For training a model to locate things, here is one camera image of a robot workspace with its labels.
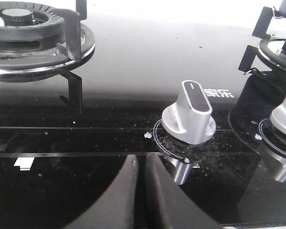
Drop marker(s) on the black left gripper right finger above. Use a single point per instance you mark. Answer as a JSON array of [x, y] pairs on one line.
[[168, 206]]

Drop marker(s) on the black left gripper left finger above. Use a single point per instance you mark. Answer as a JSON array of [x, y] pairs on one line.
[[115, 208]]

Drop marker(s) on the right black pot support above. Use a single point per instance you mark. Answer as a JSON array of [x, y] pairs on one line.
[[268, 49]]

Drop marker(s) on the black glass gas cooktop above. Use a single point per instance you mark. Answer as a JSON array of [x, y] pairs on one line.
[[62, 144]]

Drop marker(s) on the silver left stove knob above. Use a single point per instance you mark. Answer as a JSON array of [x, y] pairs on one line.
[[189, 118]]

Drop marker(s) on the left gas burner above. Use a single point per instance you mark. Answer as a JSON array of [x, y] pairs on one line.
[[29, 27]]

